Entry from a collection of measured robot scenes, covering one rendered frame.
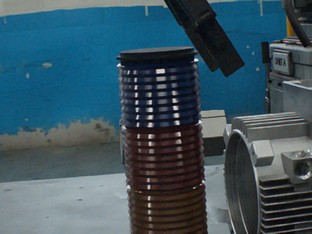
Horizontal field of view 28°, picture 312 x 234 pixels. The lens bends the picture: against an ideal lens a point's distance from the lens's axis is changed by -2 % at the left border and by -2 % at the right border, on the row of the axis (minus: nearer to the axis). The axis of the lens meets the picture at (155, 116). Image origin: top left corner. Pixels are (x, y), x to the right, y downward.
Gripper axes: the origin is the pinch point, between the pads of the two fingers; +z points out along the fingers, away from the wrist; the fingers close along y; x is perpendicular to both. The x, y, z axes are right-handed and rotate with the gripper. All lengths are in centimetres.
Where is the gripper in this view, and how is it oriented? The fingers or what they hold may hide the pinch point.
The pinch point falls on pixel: (216, 51)
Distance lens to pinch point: 84.0
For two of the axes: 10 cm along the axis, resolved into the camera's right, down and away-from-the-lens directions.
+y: -1.3, -1.5, 9.8
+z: 5.5, 8.1, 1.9
